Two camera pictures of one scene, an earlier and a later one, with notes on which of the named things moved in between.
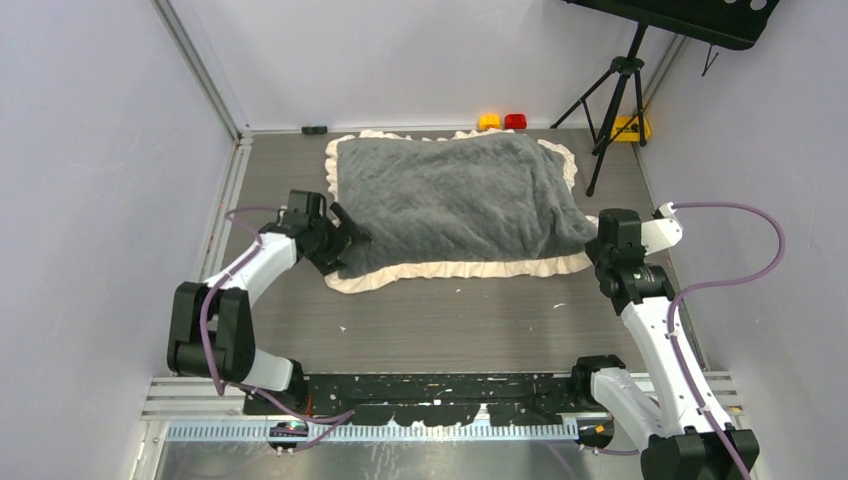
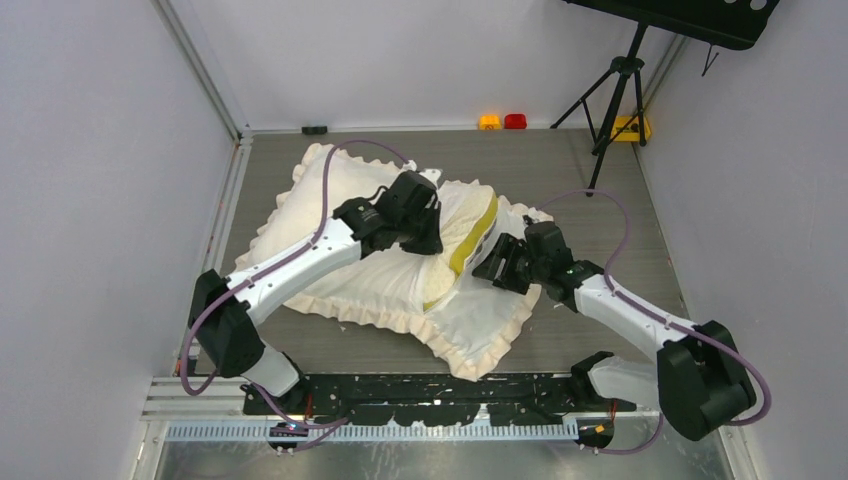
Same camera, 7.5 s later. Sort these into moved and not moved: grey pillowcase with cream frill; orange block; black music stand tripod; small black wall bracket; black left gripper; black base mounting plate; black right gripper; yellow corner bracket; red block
Moved: black right gripper; grey pillowcase with cream frill; black left gripper
Not moved: small black wall bracket; orange block; black base mounting plate; yellow corner bracket; red block; black music stand tripod
